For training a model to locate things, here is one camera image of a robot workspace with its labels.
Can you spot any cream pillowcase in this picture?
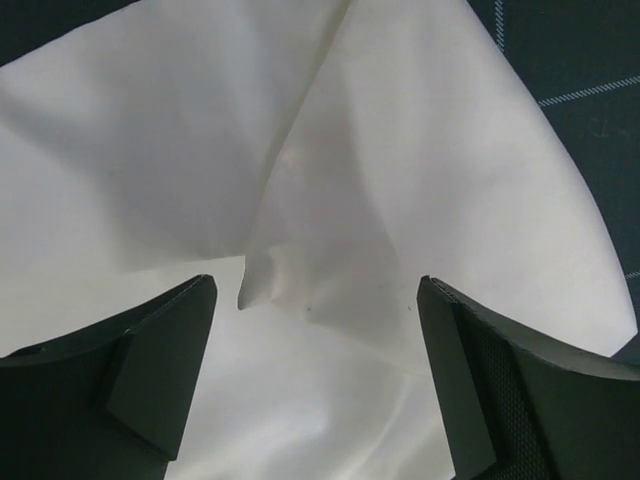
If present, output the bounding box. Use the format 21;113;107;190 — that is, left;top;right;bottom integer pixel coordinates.
1;1;637;479

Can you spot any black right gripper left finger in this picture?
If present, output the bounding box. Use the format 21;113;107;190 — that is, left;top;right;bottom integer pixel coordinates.
1;275;217;479

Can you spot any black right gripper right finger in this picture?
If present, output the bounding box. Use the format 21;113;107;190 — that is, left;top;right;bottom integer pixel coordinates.
417;276;639;479

